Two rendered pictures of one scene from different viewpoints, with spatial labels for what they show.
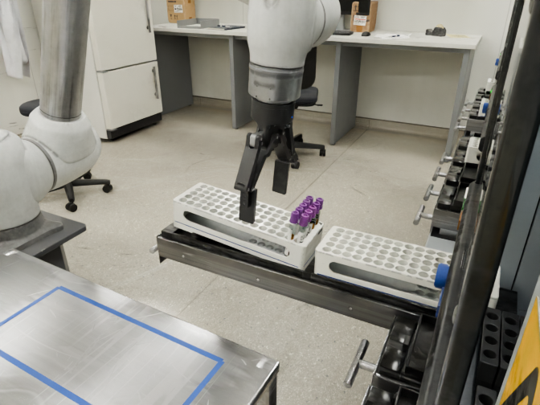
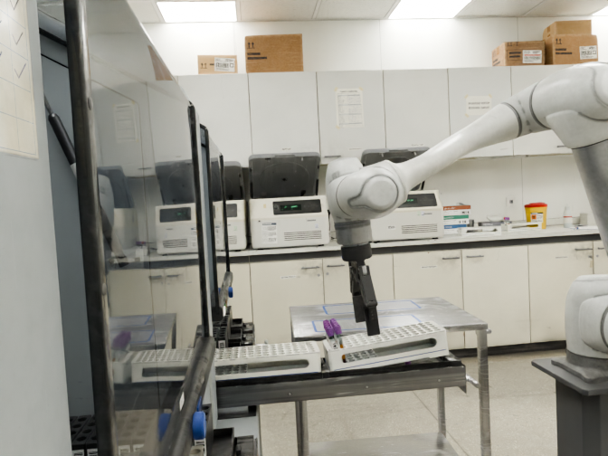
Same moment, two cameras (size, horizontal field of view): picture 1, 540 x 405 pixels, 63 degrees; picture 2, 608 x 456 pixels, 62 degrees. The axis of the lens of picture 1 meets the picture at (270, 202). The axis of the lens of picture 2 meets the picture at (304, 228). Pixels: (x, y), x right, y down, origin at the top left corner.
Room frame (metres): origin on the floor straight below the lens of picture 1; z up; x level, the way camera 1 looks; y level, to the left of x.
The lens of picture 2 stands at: (1.72, -0.78, 1.22)
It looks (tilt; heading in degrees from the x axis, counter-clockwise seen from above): 3 degrees down; 147
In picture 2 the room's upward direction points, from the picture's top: 3 degrees counter-clockwise
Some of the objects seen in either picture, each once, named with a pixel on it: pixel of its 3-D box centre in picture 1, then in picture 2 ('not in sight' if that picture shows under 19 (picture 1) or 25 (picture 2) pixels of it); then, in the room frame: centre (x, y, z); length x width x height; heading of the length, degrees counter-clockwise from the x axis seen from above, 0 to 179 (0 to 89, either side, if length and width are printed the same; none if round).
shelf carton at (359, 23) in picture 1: (364, 16); not in sight; (4.09, -0.81, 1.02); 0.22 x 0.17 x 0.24; 153
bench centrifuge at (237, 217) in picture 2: not in sight; (208, 206); (-1.83, 0.66, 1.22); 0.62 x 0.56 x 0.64; 151
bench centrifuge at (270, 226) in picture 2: not in sight; (286, 200); (-1.57, 1.18, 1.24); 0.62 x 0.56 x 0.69; 154
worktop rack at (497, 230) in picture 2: not in sight; (479, 231); (-0.76, 2.39, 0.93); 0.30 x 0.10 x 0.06; 55
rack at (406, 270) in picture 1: (402, 272); (258, 363); (0.63, -0.23, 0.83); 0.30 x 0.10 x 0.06; 63
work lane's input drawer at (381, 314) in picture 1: (306, 269); (331, 378); (0.71, -0.07, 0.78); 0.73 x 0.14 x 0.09; 63
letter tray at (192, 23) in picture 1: (198, 23); not in sight; (4.49, 0.68, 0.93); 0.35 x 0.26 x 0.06; 157
